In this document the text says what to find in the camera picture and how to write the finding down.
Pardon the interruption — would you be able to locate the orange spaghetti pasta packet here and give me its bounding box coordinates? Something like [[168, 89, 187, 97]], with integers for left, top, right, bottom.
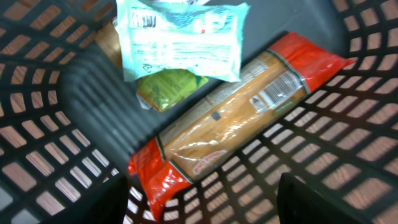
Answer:
[[128, 32, 352, 221]]

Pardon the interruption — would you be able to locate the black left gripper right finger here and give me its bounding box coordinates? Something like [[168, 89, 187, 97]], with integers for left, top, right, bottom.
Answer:
[[277, 172, 365, 224]]

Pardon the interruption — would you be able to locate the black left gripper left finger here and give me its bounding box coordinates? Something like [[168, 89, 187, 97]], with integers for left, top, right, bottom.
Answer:
[[40, 174, 129, 224]]

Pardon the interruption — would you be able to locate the light blue snack packet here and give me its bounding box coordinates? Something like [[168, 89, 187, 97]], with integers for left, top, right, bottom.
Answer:
[[116, 0, 250, 82]]

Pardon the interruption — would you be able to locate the dark grey plastic basket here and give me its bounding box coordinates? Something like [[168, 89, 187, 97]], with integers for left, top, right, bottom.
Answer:
[[1, 0, 397, 223]]

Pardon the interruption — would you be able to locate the green snack packet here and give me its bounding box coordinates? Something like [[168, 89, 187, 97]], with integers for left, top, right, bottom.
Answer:
[[136, 69, 209, 113]]

